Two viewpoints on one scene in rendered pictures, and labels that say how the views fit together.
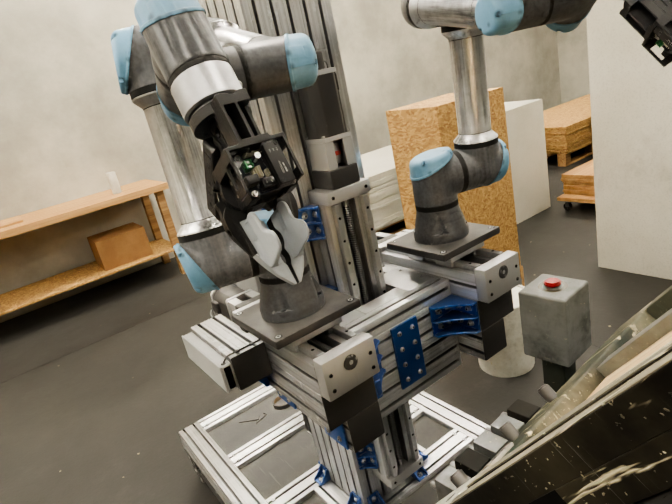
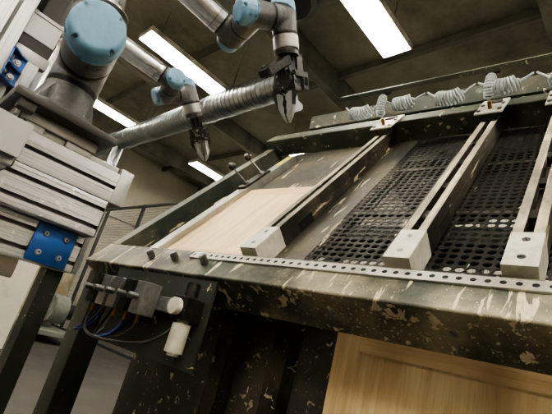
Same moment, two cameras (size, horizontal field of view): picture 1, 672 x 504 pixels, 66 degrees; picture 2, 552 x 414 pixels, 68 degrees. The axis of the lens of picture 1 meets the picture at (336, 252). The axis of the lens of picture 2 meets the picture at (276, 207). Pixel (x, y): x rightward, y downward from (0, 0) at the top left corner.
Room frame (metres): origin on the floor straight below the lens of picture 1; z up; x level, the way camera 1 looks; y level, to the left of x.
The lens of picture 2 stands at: (0.73, 1.11, 0.68)
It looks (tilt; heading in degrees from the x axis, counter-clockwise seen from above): 19 degrees up; 259
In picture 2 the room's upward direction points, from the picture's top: 15 degrees clockwise
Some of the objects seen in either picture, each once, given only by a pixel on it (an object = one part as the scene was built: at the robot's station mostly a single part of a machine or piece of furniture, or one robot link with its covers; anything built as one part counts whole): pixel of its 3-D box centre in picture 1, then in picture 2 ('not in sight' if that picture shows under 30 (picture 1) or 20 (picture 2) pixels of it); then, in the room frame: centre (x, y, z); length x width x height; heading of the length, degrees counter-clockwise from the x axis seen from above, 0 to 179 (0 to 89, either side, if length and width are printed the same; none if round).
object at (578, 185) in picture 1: (603, 185); not in sight; (4.14, -2.34, 0.15); 0.61 x 0.51 x 0.31; 122
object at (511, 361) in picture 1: (502, 320); not in sight; (2.21, -0.72, 0.24); 0.32 x 0.30 x 0.47; 122
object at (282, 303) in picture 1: (288, 287); (63, 105); (1.09, 0.12, 1.09); 0.15 x 0.15 x 0.10
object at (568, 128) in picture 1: (583, 123); not in sight; (6.63, -3.50, 0.22); 2.46 x 1.04 x 0.44; 122
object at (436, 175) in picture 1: (435, 176); not in sight; (1.35, -0.30, 1.20); 0.13 x 0.12 x 0.14; 103
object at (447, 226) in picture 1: (438, 217); not in sight; (1.35, -0.30, 1.09); 0.15 x 0.15 x 0.10
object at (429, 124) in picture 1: (457, 205); not in sight; (2.96, -0.77, 0.63); 0.50 x 0.42 x 1.25; 119
